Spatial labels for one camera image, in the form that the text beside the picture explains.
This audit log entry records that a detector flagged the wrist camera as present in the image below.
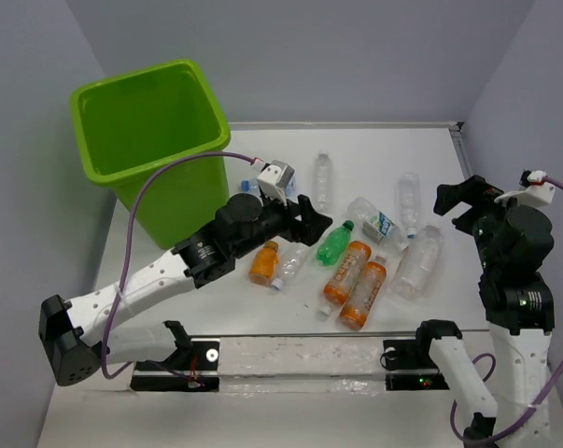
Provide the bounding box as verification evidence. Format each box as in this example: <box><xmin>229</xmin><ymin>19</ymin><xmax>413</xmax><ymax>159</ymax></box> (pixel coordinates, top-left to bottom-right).
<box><xmin>494</xmin><ymin>170</ymin><xmax>556</xmax><ymax>208</ymax></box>
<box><xmin>251</xmin><ymin>158</ymin><xmax>295</xmax><ymax>206</ymax></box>

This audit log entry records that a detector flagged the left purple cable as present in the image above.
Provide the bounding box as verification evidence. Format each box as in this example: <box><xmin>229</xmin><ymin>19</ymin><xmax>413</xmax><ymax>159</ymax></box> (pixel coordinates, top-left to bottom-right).
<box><xmin>100</xmin><ymin>152</ymin><xmax>263</xmax><ymax>380</ymax></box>

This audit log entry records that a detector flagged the clear bottle white cap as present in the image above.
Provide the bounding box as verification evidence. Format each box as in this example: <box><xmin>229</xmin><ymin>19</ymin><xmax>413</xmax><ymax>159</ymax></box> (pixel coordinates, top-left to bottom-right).
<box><xmin>270</xmin><ymin>241</ymin><xmax>310</xmax><ymax>291</ymax></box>

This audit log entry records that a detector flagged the green plastic bin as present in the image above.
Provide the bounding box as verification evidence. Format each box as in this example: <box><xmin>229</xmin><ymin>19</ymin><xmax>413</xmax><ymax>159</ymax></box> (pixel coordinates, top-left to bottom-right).
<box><xmin>70</xmin><ymin>60</ymin><xmax>231</xmax><ymax>249</ymax></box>

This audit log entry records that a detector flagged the large clear plastic bottle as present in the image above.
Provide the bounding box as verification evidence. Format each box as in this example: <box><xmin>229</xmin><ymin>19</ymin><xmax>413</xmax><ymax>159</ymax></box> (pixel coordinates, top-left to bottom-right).
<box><xmin>390</xmin><ymin>224</ymin><xmax>443</xmax><ymax>301</ymax></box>

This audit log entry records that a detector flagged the blue green label bottle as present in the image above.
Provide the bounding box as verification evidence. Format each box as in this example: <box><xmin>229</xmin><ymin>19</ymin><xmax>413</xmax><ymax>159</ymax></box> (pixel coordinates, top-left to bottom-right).
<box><xmin>346</xmin><ymin>197</ymin><xmax>408</xmax><ymax>253</ymax></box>

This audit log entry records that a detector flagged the blue label water bottle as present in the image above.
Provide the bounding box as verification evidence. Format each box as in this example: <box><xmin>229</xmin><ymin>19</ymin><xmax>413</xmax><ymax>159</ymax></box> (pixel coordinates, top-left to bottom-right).
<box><xmin>240</xmin><ymin>177</ymin><xmax>296</xmax><ymax>197</ymax></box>

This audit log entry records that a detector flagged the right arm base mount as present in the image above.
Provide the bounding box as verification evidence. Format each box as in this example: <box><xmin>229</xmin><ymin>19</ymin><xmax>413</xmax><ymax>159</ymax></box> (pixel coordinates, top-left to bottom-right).
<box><xmin>379</xmin><ymin>339</ymin><xmax>449</xmax><ymax>392</ymax></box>

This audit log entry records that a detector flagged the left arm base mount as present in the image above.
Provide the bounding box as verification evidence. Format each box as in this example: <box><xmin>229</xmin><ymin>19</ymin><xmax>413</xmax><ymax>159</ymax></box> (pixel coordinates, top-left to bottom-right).
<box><xmin>130</xmin><ymin>337</ymin><xmax>220</xmax><ymax>393</ymax></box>

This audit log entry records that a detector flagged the clear tall water bottle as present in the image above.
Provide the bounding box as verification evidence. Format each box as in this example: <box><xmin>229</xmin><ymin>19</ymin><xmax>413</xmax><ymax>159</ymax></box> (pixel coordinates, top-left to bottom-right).
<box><xmin>313</xmin><ymin>152</ymin><xmax>333</xmax><ymax>213</ymax></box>

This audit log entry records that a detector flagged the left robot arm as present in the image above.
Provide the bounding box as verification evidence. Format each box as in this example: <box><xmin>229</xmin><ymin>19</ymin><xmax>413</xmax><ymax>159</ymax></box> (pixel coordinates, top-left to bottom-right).
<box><xmin>38</xmin><ymin>193</ymin><xmax>332</xmax><ymax>386</ymax></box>

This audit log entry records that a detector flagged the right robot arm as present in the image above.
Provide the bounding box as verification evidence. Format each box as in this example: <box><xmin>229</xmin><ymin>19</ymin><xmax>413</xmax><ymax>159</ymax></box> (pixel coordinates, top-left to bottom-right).
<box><xmin>412</xmin><ymin>171</ymin><xmax>556</xmax><ymax>447</ymax></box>

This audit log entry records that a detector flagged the green soda bottle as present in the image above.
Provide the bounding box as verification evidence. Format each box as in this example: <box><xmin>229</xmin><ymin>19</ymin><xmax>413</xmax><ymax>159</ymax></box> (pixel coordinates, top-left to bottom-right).
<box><xmin>316</xmin><ymin>220</ymin><xmax>354</xmax><ymax>266</ymax></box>

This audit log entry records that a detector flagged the orange label tea bottle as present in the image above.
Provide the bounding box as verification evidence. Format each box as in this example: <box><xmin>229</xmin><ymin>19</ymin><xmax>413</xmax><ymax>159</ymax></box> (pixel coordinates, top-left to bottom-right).
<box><xmin>318</xmin><ymin>241</ymin><xmax>372</xmax><ymax>317</ymax></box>

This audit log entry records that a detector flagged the small orange juice bottle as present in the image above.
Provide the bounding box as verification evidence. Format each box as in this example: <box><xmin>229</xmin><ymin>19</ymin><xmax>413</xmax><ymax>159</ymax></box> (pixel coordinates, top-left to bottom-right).
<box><xmin>248</xmin><ymin>241</ymin><xmax>279</xmax><ymax>287</ymax></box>

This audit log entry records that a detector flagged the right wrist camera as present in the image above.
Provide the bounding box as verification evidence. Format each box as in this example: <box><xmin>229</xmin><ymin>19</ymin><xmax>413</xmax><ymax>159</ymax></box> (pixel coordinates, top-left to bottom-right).
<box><xmin>494</xmin><ymin>170</ymin><xmax>556</xmax><ymax>208</ymax></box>

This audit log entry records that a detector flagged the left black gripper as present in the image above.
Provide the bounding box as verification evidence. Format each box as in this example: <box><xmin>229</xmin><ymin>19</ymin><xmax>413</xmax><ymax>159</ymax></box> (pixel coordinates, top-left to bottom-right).
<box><xmin>232</xmin><ymin>189</ymin><xmax>331</xmax><ymax>259</ymax></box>

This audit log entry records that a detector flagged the clear ribbed water bottle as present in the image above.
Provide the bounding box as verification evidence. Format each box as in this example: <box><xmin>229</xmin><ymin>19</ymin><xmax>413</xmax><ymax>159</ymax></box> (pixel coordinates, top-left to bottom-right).
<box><xmin>397</xmin><ymin>173</ymin><xmax>421</xmax><ymax>239</ymax></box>

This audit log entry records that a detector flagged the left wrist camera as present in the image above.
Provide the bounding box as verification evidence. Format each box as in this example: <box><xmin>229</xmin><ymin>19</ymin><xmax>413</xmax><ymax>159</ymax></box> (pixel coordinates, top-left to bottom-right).
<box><xmin>251</xmin><ymin>158</ymin><xmax>295</xmax><ymax>206</ymax></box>

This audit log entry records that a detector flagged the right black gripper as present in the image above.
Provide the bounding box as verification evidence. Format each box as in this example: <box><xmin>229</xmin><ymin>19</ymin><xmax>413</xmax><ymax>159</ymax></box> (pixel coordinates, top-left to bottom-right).
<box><xmin>435</xmin><ymin>173</ymin><xmax>516</xmax><ymax>270</ymax></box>

